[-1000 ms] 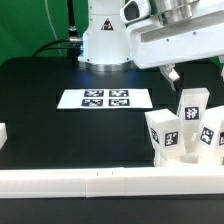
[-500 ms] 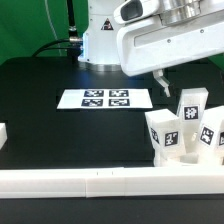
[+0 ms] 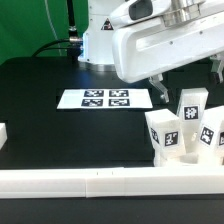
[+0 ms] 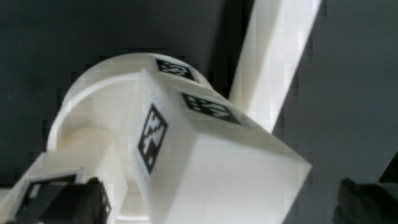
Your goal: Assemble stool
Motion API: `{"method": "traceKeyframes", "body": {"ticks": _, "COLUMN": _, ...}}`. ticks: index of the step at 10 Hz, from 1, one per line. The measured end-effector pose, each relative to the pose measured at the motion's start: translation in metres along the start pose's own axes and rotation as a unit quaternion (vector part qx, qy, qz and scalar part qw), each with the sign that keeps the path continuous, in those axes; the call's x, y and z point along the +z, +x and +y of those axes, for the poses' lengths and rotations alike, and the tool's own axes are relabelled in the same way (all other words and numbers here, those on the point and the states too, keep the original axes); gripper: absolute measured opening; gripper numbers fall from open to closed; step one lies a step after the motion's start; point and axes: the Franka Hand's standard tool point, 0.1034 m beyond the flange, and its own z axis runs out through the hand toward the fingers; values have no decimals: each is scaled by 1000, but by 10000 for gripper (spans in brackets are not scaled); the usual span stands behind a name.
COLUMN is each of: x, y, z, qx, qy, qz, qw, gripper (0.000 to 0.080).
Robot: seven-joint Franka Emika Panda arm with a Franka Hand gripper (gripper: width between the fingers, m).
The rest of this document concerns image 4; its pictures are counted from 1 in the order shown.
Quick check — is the white stool leg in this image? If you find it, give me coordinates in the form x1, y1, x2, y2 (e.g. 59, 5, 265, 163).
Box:
0, 151, 130, 224
123, 70, 311, 224

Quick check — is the white U-shaped fence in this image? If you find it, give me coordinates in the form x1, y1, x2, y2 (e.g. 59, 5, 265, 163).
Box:
230, 0, 322, 132

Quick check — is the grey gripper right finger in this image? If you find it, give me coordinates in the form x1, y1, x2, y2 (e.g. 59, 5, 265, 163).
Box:
333, 179, 398, 224

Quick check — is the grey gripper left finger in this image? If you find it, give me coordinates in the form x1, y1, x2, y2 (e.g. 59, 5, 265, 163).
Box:
13, 175, 112, 224

